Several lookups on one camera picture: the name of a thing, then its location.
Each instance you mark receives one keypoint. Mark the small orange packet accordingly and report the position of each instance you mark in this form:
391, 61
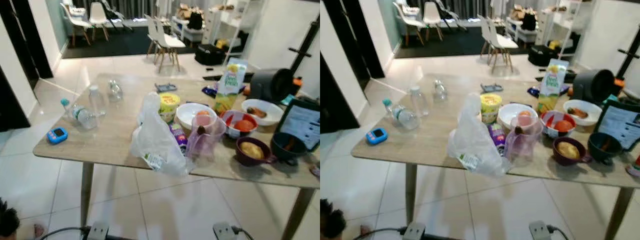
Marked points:
297, 82
619, 83

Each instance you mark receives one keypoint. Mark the light wooden dining table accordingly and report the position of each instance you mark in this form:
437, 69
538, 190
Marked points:
430, 145
120, 135

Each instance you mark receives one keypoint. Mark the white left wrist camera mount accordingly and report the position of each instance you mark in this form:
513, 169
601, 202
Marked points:
97, 231
414, 231

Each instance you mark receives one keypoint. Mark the black bag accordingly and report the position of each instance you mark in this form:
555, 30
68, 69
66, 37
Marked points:
210, 55
542, 56

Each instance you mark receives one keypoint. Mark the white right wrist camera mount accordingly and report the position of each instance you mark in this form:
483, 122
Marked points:
224, 231
540, 231

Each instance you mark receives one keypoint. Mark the red tomato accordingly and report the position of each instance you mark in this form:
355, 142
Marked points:
244, 125
563, 125

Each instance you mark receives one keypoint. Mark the blue digital timer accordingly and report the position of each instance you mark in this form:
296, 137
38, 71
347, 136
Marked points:
57, 135
376, 136

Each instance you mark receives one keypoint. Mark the clear bottle blue cap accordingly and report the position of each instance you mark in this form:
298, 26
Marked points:
82, 116
404, 116

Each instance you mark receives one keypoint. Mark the crumpled clear plastic bottle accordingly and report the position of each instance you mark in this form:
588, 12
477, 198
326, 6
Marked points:
115, 91
440, 91

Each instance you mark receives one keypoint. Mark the black-haired person head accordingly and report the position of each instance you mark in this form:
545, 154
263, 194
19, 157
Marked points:
332, 222
7, 222

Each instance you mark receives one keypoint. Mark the yellow instant noodle cup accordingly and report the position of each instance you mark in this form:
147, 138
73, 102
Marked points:
491, 106
170, 105

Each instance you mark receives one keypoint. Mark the purple drink can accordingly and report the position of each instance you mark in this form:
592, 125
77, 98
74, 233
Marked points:
497, 136
179, 137

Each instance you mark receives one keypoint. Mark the black metal stand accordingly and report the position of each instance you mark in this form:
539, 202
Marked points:
299, 51
629, 52

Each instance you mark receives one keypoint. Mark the person foot in beige sandal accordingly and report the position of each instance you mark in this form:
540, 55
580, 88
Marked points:
39, 231
366, 231

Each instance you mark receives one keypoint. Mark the blue snack packet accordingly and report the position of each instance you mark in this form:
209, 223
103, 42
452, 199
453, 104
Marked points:
210, 91
534, 92

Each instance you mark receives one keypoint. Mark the orange carrot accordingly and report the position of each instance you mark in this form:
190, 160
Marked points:
519, 130
201, 130

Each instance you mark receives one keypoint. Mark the red-brown sausage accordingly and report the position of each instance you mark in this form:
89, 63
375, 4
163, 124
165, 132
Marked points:
606, 145
290, 144

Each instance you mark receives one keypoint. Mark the clear pink measuring jug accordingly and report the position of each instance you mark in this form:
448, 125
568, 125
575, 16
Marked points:
207, 142
522, 145

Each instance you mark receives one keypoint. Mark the grey handheld tool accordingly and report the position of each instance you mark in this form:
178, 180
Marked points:
165, 87
491, 88

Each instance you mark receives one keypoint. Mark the round orange fruit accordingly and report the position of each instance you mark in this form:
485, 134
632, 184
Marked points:
524, 115
202, 114

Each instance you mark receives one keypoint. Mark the black carpet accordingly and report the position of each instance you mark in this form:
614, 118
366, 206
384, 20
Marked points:
460, 45
125, 45

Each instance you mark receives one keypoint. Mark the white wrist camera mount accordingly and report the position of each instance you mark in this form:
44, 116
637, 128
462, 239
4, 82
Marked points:
97, 231
540, 231
224, 231
414, 231

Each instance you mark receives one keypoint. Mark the clear plastic bag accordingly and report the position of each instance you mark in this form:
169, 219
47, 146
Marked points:
157, 140
472, 142

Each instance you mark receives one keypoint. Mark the white chair wooden legs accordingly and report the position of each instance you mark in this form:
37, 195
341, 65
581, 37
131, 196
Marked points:
432, 15
167, 41
98, 15
407, 20
75, 20
500, 41

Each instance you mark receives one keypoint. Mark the clear bottle white cap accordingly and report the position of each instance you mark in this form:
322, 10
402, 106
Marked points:
419, 102
96, 102

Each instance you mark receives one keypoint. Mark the red patterned bowl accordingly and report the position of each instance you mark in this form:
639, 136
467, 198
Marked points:
549, 131
230, 131

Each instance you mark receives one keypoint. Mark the white ceramic bowl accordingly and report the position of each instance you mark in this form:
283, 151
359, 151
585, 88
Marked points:
187, 114
592, 118
272, 117
509, 115

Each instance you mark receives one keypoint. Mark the orange juice carton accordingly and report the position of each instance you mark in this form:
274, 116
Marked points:
552, 85
230, 85

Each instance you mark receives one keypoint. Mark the white shelving unit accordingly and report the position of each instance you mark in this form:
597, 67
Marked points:
211, 25
544, 25

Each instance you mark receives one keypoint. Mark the black pouch with white label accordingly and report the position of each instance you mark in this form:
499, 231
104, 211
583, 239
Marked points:
622, 125
300, 125

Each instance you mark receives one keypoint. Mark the yellow potato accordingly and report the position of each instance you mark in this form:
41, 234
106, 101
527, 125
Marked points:
569, 150
252, 150

